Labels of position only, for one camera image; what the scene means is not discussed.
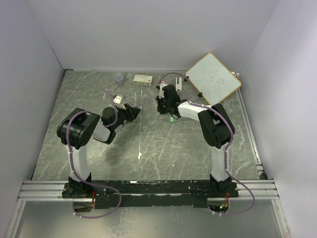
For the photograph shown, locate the clear plastic cup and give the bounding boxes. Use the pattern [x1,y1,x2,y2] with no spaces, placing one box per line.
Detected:
[114,73,124,86]

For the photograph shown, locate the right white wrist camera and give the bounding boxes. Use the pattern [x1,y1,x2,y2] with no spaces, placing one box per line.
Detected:
[156,80,168,93]

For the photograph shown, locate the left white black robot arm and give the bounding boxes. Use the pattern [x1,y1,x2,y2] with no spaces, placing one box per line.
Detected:
[56,104,141,198]

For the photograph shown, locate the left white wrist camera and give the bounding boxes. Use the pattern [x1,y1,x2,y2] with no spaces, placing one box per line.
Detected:
[113,95,126,109]

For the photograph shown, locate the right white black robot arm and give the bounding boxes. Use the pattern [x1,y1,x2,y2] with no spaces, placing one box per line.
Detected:
[156,81,235,197]

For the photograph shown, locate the yellow framed whiteboard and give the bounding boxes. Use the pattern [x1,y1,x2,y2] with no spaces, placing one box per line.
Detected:
[185,53,242,105]

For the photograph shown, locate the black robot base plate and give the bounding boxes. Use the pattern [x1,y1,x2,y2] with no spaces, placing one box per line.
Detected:
[72,180,238,209]

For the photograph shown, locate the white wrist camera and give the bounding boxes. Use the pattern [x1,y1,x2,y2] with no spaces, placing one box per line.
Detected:
[113,95,126,109]
[156,80,168,93]

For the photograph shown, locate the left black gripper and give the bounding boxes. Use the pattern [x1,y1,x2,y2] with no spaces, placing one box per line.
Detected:
[112,103,142,130]

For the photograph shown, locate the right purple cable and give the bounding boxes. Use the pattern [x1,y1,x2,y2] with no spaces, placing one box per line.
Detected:
[158,71,256,217]

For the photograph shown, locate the white green paper box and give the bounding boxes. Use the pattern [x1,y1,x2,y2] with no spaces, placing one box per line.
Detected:
[133,74,153,86]

